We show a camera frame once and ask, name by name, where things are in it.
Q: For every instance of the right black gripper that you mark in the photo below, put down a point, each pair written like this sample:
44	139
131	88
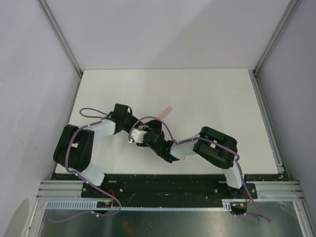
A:
150	138

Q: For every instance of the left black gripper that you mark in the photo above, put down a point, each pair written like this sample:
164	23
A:
124	118

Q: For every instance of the pink folding umbrella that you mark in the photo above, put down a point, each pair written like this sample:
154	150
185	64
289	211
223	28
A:
166	111

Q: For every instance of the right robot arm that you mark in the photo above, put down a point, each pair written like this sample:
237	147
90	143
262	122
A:
215	147

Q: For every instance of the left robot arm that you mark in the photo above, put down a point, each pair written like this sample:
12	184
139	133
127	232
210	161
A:
75	146

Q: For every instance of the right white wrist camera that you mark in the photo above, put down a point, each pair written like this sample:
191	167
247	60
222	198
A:
136	136

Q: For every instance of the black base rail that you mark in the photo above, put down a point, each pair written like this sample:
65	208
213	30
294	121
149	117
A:
181	190

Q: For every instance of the white slotted cable duct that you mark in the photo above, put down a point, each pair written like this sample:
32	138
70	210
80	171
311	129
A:
100	205

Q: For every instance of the left aluminium frame post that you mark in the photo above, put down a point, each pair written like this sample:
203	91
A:
59	35

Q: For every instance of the aluminium frame post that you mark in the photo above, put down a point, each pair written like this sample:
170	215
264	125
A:
277	33
59	35

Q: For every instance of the right aluminium frame post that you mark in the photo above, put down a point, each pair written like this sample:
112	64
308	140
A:
277	33

